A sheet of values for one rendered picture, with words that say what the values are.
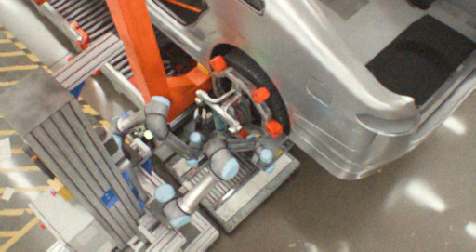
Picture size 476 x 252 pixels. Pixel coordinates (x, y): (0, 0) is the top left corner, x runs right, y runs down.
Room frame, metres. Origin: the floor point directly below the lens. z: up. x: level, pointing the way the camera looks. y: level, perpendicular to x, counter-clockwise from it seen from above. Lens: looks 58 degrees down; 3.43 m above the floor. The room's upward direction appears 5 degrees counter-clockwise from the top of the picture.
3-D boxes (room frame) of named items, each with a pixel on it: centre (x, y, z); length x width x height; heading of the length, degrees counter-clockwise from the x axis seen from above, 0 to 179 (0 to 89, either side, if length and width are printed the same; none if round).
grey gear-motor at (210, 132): (1.94, 0.21, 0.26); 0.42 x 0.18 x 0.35; 129
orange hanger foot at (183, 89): (2.13, 0.29, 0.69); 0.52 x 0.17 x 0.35; 129
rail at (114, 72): (2.91, 1.32, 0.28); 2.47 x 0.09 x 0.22; 39
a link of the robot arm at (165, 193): (1.04, 0.44, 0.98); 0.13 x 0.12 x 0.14; 30
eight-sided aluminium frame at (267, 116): (1.76, -0.06, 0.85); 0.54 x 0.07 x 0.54; 40
